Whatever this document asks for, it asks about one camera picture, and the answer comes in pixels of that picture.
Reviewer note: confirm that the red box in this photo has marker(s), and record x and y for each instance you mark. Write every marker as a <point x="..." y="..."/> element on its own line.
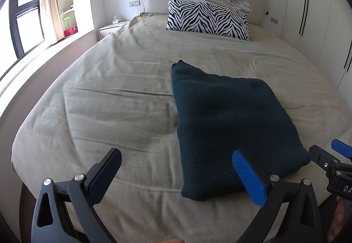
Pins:
<point x="71" y="32"/>

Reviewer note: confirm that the dark teal knit sweater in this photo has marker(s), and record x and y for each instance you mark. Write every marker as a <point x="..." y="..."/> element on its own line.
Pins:
<point x="225" y="116"/>

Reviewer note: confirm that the white wardrobe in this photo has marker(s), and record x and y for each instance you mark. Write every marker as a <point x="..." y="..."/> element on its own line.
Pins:
<point x="321" y="25"/>

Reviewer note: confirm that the black framed window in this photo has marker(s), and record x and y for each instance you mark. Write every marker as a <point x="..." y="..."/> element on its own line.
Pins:
<point x="27" y="25"/>

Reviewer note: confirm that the beige curtain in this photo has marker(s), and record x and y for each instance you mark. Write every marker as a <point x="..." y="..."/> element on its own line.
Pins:
<point x="49" y="6"/>

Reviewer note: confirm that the white tissue box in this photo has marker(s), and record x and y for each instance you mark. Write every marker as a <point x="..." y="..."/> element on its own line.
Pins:
<point x="116" y="20"/>

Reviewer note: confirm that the white nightstand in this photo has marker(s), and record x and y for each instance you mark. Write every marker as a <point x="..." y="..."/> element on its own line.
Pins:
<point x="108" y="31"/>

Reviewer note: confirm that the zebra print pillow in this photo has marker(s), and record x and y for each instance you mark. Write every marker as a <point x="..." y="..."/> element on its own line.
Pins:
<point x="203" y="18"/>

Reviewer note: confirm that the beige window bench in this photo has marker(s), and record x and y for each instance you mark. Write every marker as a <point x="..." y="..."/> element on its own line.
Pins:
<point x="55" y="58"/>

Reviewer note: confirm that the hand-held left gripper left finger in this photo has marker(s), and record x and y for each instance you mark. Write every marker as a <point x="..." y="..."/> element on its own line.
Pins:
<point x="106" y="174"/>

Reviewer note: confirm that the green translucent jar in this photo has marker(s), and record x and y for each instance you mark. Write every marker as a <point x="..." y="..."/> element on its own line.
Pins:
<point x="67" y="21"/>

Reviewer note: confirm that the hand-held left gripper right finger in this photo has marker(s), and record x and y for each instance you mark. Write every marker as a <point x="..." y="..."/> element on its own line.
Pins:
<point x="249" y="177"/>

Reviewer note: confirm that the beige bed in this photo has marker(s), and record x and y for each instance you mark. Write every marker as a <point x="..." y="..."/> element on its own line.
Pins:
<point x="110" y="94"/>

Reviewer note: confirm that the beige wall socket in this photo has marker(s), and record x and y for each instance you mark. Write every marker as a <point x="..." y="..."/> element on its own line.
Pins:
<point x="274" y="20"/>
<point x="134" y="3"/>

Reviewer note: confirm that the person's right hand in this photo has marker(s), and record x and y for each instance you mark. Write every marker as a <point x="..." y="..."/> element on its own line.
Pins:
<point x="338" y="218"/>

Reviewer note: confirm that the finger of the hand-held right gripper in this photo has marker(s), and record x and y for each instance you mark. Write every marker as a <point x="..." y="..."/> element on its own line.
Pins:
<point x="321" y="157"/>
<point x="342" y="148"/>

